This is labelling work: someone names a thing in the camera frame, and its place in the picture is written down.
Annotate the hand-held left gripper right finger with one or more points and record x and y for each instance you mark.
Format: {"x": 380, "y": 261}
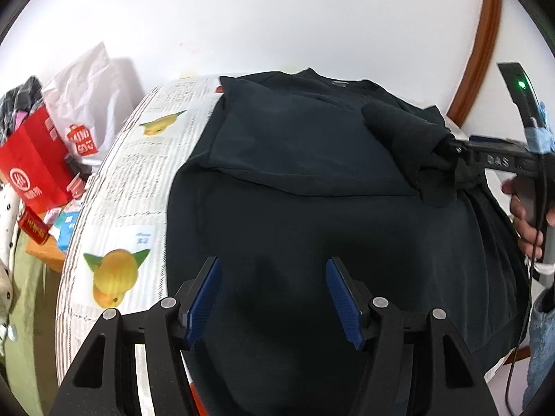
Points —
{"x": 343, "y": 303}

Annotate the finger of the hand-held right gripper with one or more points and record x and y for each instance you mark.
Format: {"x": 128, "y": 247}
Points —
{"x": 490, "y": 138}
{"x": 462, "y": 147}

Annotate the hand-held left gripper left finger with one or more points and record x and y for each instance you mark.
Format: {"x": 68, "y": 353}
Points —
{"x": 203, "y": 301}

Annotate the black shirt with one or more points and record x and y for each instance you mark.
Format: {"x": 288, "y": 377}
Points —
{"x": 303, "y": 182}

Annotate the person's right hand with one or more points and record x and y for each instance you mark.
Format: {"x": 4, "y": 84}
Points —
{"x": 522, "y": 225}

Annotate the fruit printed table cover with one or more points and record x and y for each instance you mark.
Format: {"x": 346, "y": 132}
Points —
{"x": 130, "y": 173}

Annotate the light blue small box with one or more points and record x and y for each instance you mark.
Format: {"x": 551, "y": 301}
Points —
{"x": 67, "y": 225}

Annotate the pink packet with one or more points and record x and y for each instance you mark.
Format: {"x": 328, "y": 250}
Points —
{"x": 76, "y": 186}

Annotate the green cloth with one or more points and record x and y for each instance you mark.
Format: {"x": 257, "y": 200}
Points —
{"x": 30, "y": 312}

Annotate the red box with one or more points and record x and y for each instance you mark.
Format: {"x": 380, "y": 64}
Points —
{"x": 32, "y": 225}

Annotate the person's blue jeans leg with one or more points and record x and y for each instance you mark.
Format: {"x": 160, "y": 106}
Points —
{"x": 542, "y": 355}

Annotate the white polka-dot cloth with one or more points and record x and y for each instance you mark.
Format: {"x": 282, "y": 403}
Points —
{"x": 6, "y": 216}

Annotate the red paper bag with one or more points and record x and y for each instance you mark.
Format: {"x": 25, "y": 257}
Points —
{"x": 34, "y": 160}

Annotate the white plastic bag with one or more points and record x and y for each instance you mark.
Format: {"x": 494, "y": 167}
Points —
{"x": 95, "y": 91}

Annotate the grey plaid cloth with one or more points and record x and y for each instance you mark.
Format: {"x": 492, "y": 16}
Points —
{"x": 17, "y": 99}

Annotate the brown wooden door frame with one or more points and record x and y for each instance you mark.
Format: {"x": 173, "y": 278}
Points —
{"x": 481, "y": 52}

